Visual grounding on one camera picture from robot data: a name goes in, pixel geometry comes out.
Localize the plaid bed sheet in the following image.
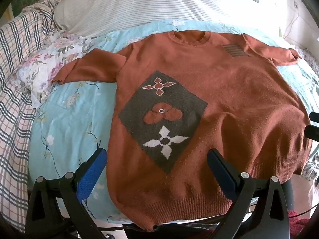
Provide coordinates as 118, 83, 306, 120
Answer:
0, 0, 63, 232

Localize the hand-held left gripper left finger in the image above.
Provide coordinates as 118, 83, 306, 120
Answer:
25, 148, 107, 239

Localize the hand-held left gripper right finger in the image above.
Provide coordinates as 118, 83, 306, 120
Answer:
207, 149, 291, 239

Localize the orange knit sweater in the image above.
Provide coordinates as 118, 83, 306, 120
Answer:
51, 30, 313, 231

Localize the white striped duvet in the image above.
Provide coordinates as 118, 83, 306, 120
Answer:
53, 0, 282, 36

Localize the light blue floral blanket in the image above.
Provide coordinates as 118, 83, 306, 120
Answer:
27, 19, 319, 223

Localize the floral print pillow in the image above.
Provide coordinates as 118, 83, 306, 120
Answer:
16, 30, 95, 109

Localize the dark red fuzzy cloth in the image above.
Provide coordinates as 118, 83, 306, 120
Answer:
287, 209, 311, 239

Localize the grey patterned cloth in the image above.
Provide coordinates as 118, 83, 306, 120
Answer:
302, 152, 319, 181

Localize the thin wall cable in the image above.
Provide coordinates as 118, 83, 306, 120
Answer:
284, 7, 299, 40

